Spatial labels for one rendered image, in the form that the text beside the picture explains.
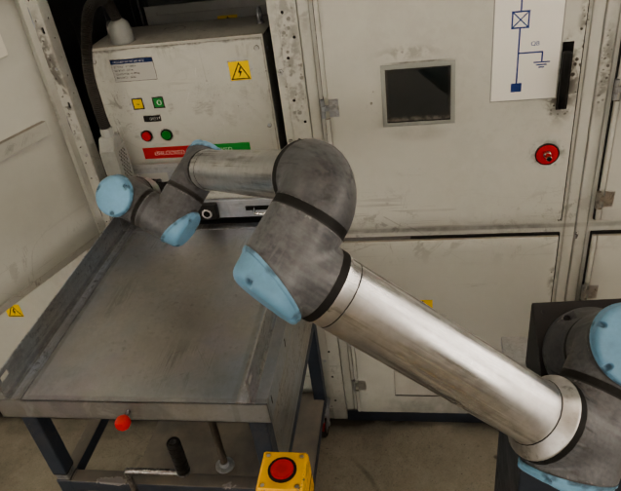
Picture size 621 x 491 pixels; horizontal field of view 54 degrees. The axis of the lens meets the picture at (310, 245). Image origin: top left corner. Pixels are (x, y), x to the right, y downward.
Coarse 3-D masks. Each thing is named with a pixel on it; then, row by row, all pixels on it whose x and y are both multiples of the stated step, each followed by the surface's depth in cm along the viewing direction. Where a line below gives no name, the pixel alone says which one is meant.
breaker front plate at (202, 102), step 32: (96, 64) 164; (160, 64) 162; (192, 64) 161; (224, 64) 160; (256, 64) 159; (128, 96) 168; (192, 96) 166; (224, 96) 165; (256, 96) 164; (128, 128) 174; (160, 128) 172; (192, 128) 171; (224, 128) 170; (256, 128) 169; (160, 160) 178; (224, 192) 182
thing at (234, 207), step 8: (208, 200) 183; (216, 200) 183; (224, 200) 182; (232, 200) 182; (240, 200) 181; (248, 200) 181; (256, 200) 180; (264, 200) 180; (272, 200) 180; (224, 208) 184; (232, 208) 183; (240, 208) 183; (248, 208) 183; (256, 208) 182; (264, 208) 182; (224, 216) 185; (232, 216) 185; (240, 216) 184
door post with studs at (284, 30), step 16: (272, 0) 145; (288, 0) 144; (272, 16) 147; (288, 16) 146; (272, 32) 150; (288, 32) 149; (288, 48) 151; (288, 64) 153; (288, 80) 155; (288, 96) 158; (304, 96) 157; (288, 112) 161; (304, 112) 160; (288, 128) 163; (304, 128) 162; (336, 352) 207; (336, 368) 211; (336, 384) 215; (336, 400) 220; (336, 416) 225
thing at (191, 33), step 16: (144, 32) 172; (160, 32) 170; (176, 32) 167; (192, 32) 165; (208, 32) 163; (224, 32) 161; (240, 32) 159; (256, 32) 157; (96, 48) 162; (112, 48) 161; (272, 48) 165; (272, 64) 165; (272, 80) 164; (272, 96) 164
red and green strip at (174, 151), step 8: (216, 144) 173; (224, 144) 173; (232, 144) 172; (240, 144) 172; (248, 144) 172; (144, 152) 177; (152, 152) 177; (160, 152) 177; (168, 152) 176; (176, 152) 176; (184, 152) 176
